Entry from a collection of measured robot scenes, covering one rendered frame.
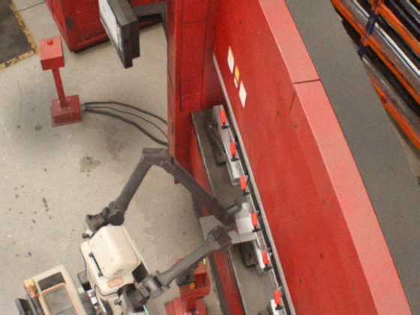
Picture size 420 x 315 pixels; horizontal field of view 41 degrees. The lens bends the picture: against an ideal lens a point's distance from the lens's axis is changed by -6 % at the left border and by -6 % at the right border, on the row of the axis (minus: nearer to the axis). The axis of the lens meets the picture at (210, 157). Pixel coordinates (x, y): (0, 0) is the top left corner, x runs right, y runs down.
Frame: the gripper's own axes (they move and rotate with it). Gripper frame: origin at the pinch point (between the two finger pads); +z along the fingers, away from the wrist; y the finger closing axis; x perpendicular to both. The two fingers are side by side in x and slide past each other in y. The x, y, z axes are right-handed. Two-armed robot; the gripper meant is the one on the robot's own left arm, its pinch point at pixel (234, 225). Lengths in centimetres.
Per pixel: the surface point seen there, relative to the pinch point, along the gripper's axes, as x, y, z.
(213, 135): 1, 63, 11
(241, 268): 6.1, -19.5, 12.2
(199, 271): 28.6, -12.8, 11.2
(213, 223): 9.5, 4.0, -3.7
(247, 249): 0.0, -10.4, 11.9
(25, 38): 151, 255, 33
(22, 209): 161, 85, 30
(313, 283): -42, -62, -63
